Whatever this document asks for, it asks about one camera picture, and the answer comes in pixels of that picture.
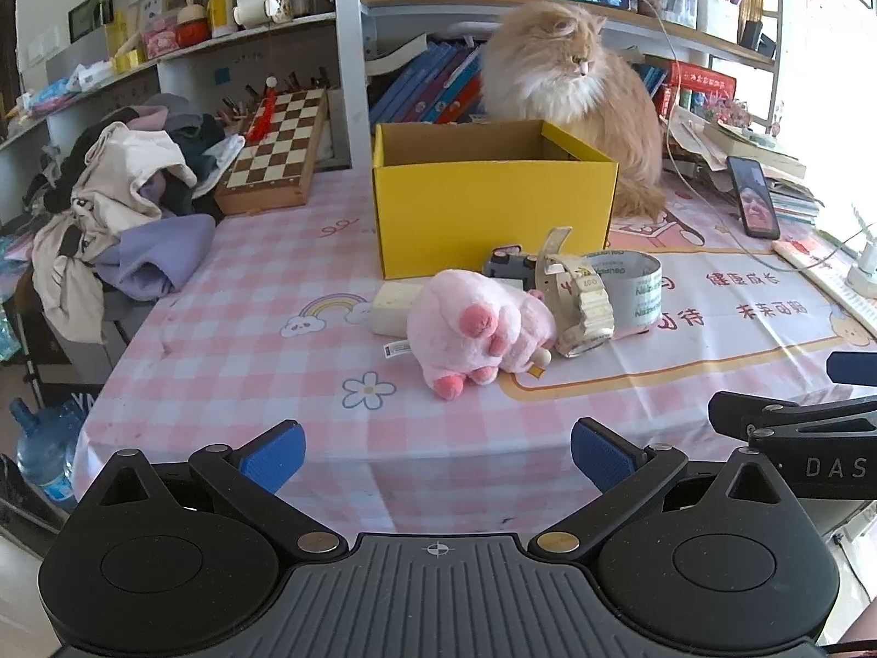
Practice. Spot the white bottle with yellow label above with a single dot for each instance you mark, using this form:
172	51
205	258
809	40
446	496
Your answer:
219	10

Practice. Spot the black smartphone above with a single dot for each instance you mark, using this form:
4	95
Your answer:
754	199

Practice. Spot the white power strip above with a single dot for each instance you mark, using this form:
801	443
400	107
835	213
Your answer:
822	275

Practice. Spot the red book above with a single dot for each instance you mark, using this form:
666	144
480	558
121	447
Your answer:
706	86

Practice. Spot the grey toy car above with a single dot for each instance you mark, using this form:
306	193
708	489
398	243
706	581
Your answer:
503	265

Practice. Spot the white bookshelf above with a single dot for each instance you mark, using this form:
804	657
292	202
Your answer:
349	48

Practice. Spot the lilac garment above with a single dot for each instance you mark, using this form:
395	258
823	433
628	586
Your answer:
164	253

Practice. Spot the red tassel ornament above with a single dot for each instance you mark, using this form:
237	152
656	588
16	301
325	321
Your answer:
264	113

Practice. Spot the wooden chessboard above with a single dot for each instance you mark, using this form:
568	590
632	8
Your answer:
274	151

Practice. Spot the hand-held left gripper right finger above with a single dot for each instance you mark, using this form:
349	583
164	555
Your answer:
603	456

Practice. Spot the fluffy orange and white cat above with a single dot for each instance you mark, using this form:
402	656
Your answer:
548	82

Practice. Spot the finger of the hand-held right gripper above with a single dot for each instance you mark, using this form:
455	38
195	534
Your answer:
853	367
754	415

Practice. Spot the white pen holder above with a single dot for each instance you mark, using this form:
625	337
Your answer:
716	17

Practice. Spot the white garment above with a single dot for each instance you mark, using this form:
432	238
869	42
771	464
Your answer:
109	185

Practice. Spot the white tape roll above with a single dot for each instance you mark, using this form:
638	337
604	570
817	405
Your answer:
643	288

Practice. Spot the blue water bottle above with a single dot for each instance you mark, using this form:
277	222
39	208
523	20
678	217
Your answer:
44	452

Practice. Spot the white wrist watch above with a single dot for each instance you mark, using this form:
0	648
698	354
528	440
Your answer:
582	305

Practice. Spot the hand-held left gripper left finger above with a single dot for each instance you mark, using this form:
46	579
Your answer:
274	456

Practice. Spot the stack of books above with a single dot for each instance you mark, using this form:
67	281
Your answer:
781	178

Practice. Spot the yellow cardboard box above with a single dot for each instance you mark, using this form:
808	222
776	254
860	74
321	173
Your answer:
479	219

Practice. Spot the pile of dark clothes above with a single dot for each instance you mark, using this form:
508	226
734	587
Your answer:
199	144

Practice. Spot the pink plush toy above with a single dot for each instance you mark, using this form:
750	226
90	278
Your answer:
452	329

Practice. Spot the row of blue books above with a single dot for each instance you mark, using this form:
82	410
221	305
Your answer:
425	82

